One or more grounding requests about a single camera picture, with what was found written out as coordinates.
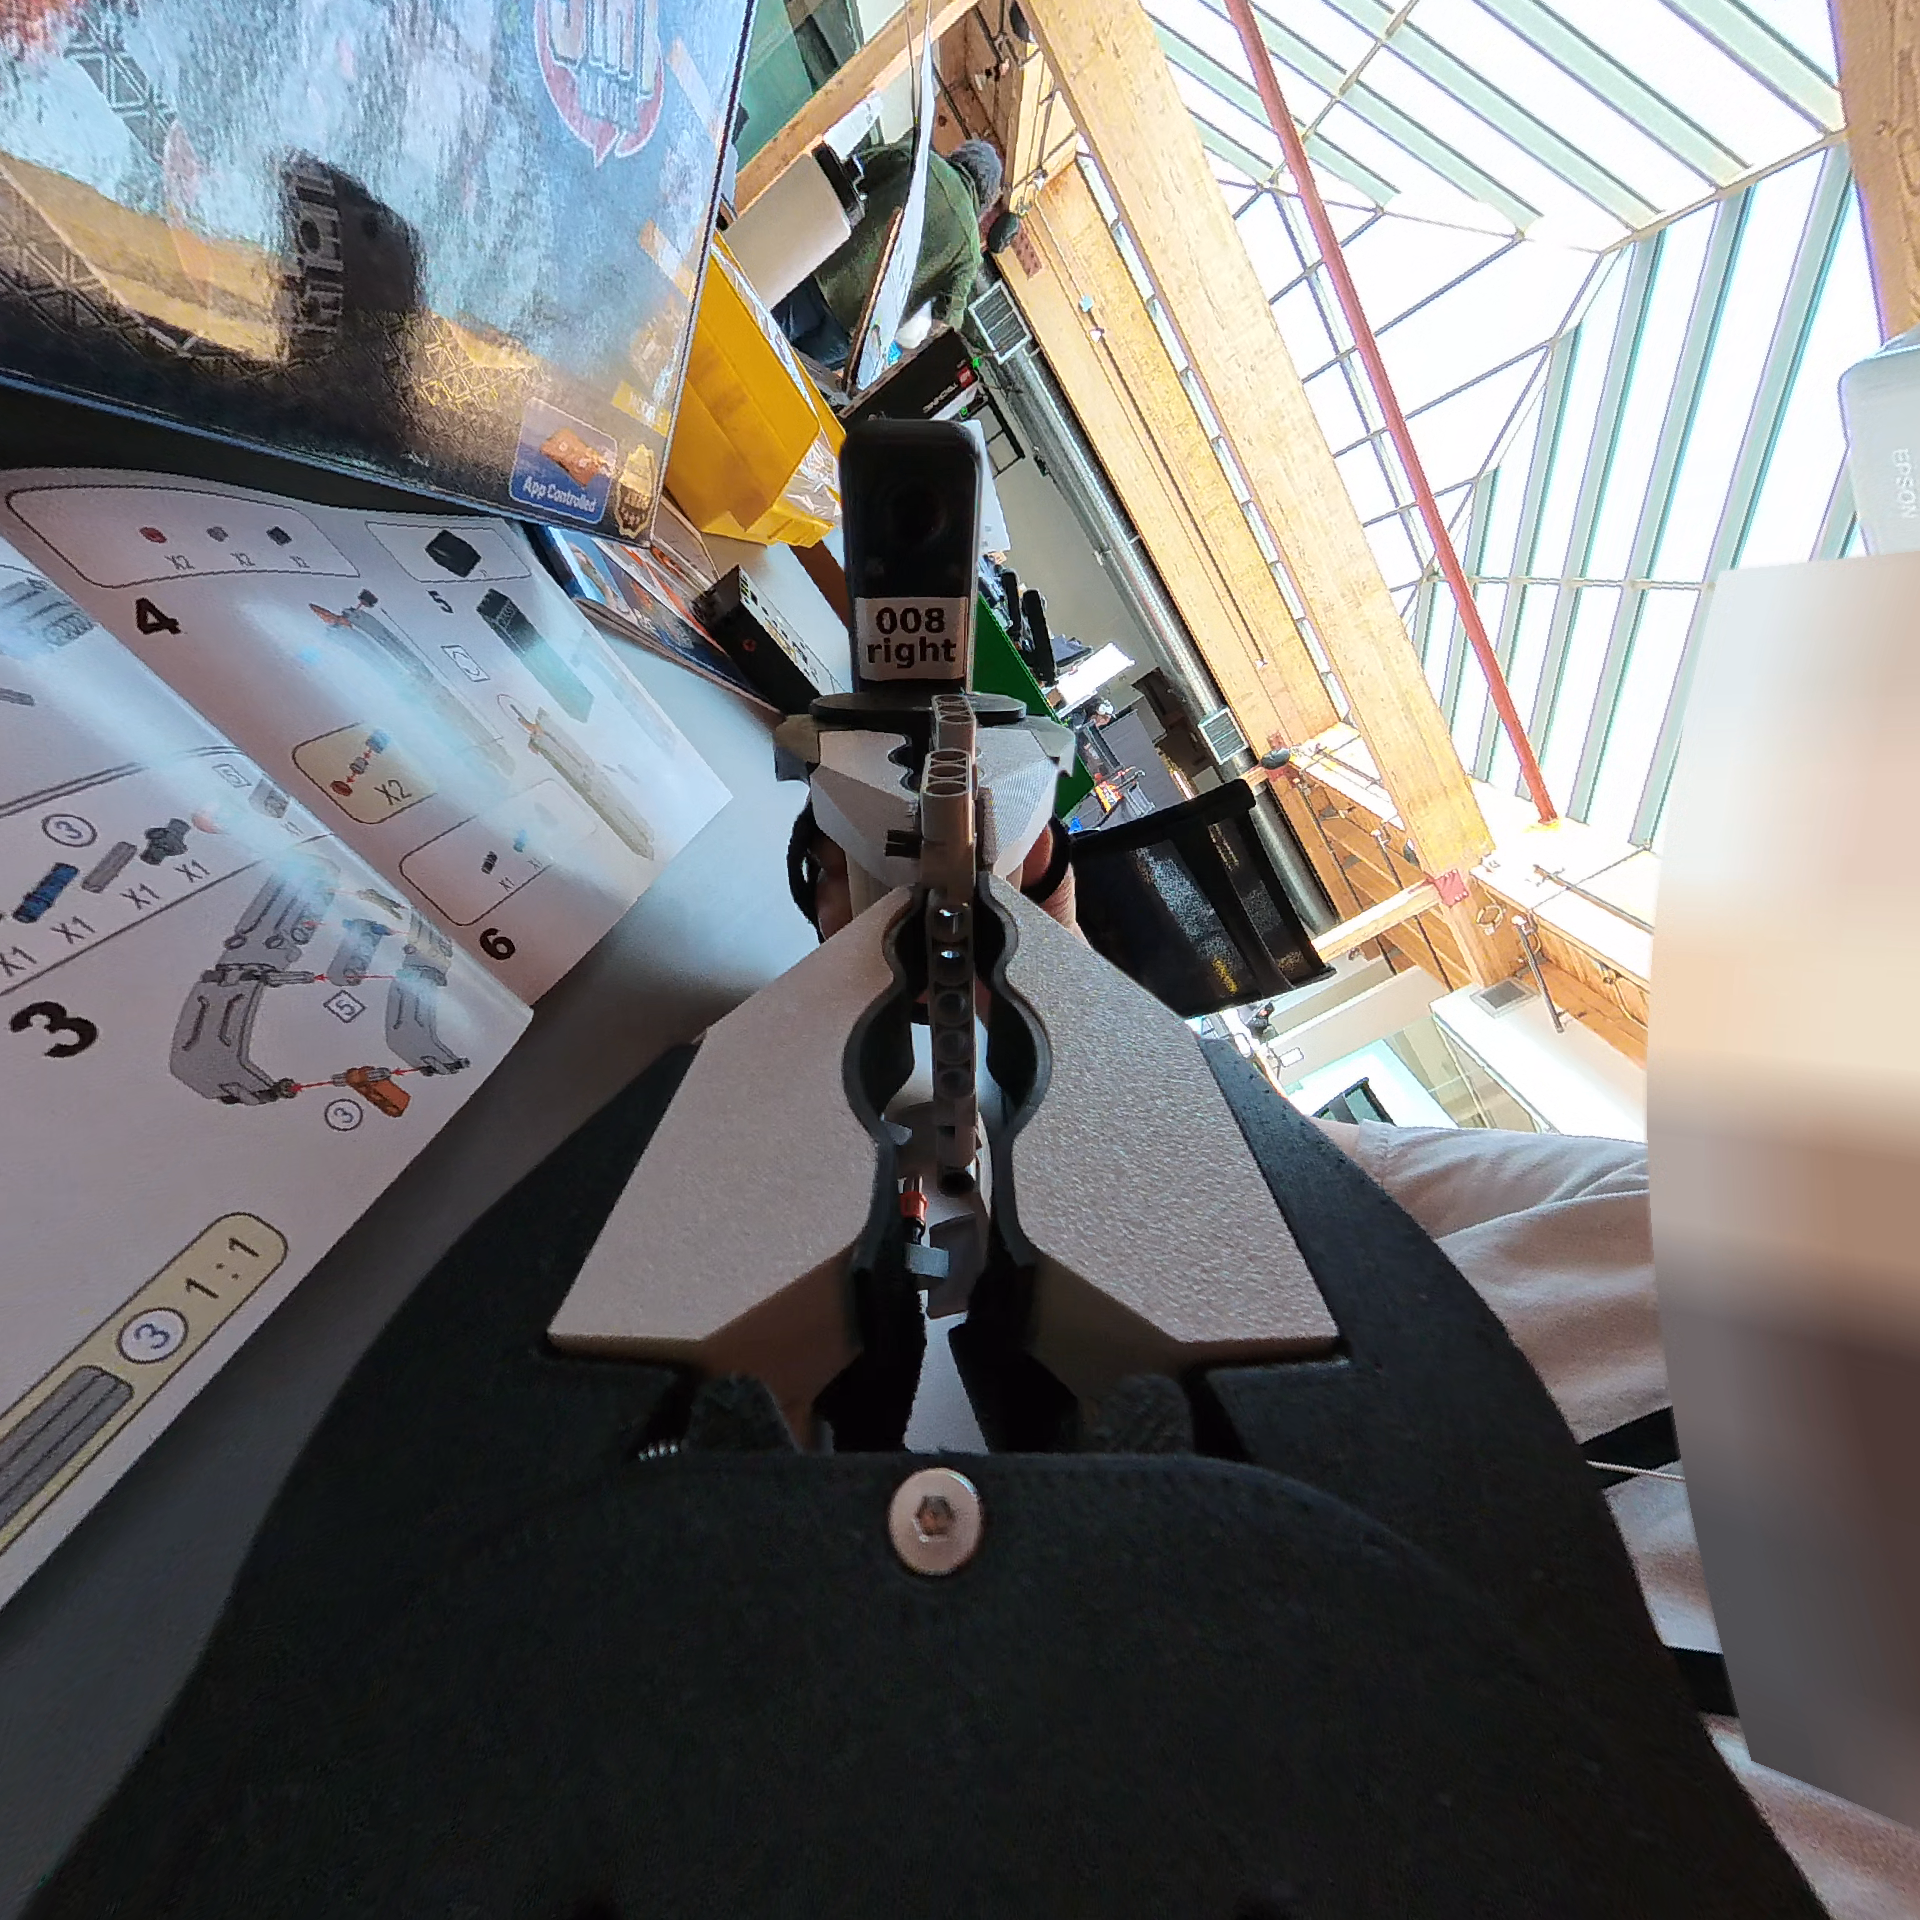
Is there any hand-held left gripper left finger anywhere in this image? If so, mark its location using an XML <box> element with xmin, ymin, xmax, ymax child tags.
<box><xmin>546</xmin><ymin>884</ymin><xmax>913</xmax><ymax>1433</ymax></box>

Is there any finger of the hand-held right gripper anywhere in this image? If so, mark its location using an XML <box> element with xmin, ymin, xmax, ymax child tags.
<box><xmin>983</xmin><ymin>729</ymin><xmax>1064</xmax><ymax>897</ymax></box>
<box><xmin>813</xmin><ymin>726</ymin><xmax>935</xmax><ymax>902</ymax></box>

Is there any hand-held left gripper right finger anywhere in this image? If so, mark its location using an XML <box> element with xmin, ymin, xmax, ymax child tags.
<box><xmin>978</xmin><ymin>877</ymin><xmax>1341</xmax><ymax>1403</ymax></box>

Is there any grey toy beam arm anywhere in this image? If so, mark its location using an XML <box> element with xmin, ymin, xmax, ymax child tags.
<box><xmin>885</xmin><ymin>692</ymin><xmax>999</xmax><ymax>1321</ymax></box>

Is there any person's right forearm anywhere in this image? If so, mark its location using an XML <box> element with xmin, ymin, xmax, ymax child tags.
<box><xmin>1304</xmin><ymin>1117</ymin><xmax>1666</xmax><ymax>1443</ymax></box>

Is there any grey desk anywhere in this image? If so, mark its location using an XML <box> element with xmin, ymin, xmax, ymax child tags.
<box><xmin>0</xmin><ymin>375</ymin><xmax>933</xmax><ymax>1920</ymax></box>

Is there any clear plastic bag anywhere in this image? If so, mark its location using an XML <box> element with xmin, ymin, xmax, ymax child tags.
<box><xmin>749</xmin><ymin>285</ymin><xmax>848</xmax><ymax>527</ymax></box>

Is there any black carton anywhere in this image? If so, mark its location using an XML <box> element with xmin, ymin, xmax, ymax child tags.
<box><xmin>838</xmin><ymin>329</ymin><xmax>992</xmax><ymax>437</ymax></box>

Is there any green plastic bin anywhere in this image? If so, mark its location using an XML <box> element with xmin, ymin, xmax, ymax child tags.
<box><xmin>972</xmin><ymin>592</ymin><xmax>1104</xmax><ymax>825</ymax></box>

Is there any small black box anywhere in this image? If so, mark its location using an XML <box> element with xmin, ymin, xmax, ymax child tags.
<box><xmin>693</xmin><ymin>565</ymin><xmax>840</xmax><ymax>713</ymax></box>

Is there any yellow plastic bin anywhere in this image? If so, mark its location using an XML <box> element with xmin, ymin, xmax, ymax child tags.
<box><xmin>663</xmin><ymin>231</ymin><xmax>848</xmax><ymax>549</ymax></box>

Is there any white paper roll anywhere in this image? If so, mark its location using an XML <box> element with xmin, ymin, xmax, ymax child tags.
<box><xmin>735</xmin><ymin>150</ymin><xmax>863</xmax><ymax>308</ymax></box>

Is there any large wooden ceiling beam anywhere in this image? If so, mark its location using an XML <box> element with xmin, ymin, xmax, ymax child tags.
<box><xmin>1018</xmin><ymin>0</ymin><xmax>1495</xmax><ymax>880</ymax></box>

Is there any wooden window sill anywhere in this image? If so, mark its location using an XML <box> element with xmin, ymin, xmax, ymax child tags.
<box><xmin>1289</xmin><ymin>736</ymin><xmax>1658</xmax><ymax>1068</ymax></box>

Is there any white instruction booklet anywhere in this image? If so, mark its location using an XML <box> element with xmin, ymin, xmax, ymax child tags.
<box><xmin>0</xmin><ymin>468</ymin><xmax>735</xmax><ymax>1606</ymax></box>

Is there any person's white shirt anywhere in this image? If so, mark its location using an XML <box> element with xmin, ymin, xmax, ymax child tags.
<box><xmin>1597</xmin><ymin>1476</ymin><xmax>1920</xmax><ymax>1920</ymax></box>

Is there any large blue toy box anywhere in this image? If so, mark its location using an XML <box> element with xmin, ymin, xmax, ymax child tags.
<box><xmin>0</xmin><ymin>0</ymin><xmax>759</xmax><ymax>542</ymax></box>

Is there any glass skylight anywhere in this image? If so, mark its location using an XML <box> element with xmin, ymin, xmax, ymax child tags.
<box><xmin>1140</xmin><ymin>0</ymin><xmax>1892</xmax><ymax>857</ymax></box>

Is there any white projector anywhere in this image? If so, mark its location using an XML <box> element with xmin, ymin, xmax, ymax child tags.
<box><xmin>1837</xmin><ymin>335</ymin><xmax>1920</xmax><ymax>559</ymax></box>

